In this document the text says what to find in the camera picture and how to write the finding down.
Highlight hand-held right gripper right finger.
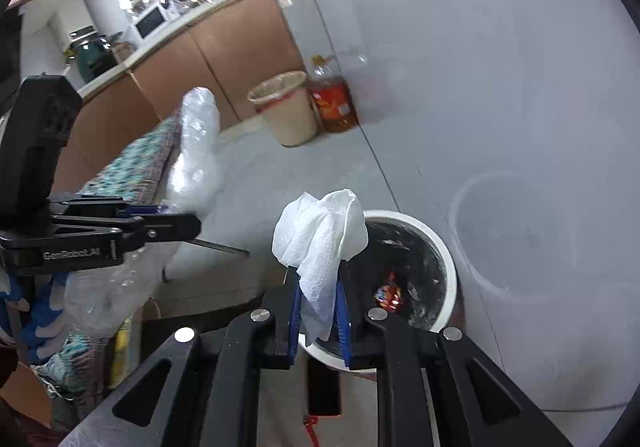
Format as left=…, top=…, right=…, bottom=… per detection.
left=336, top=259, right=571, bottom=447

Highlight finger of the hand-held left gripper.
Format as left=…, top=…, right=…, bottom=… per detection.
left=47, top=194, right=168, bottom=218
left=50, top=213, right=202, bottom=244

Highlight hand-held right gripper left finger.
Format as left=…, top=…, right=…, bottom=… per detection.
left=112, top=268, right=303, bottom=447

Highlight clear plastic bag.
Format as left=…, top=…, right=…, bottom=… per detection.
left=65, top=87, right=224, bottom=348

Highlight white paper tissue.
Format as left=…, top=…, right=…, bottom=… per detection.
left=272, top=188, right=370, bottom=347

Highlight white bin with black liner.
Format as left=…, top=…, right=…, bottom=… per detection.
left=300, top=210, right=458, bottom=370

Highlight person's left hand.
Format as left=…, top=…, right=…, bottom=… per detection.
left=0, top=272, right=69, bottom=364

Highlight teal zigzag tablecloth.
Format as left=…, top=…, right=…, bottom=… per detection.
left=30, top=114, right=183, bottom=408

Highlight red snack wrapper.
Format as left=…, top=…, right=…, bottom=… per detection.
left=374, top=272, right=405, bottom=312

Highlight green electric kettle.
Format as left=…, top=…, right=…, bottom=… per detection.
left=70, top=34, right=115, bottom=84

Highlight yellow packet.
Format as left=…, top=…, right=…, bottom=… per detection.
left=111, top=321, right=135, bottom=389

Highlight beige waste bin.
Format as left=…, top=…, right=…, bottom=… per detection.
left=247, top=71, right=321, bottom=148

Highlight white microwave oven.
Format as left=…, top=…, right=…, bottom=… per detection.
left=131, top=2, right=171, bottom=44

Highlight brown kitchen cabinet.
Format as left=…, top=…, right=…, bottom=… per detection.
left=50, top=0, right=307, bottom=192

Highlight cooking oil bottle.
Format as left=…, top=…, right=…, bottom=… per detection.
left=306, top=54, right=360, bottom=134

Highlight brown cardboard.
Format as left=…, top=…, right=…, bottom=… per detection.
left=0, top=361, right=53, bottom=429

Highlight metal table frame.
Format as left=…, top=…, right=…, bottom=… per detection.
left=160, top=237, right=251, bottom=284

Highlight red string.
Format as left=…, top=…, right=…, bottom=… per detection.
left=302, top=416, right=323, bottom=447

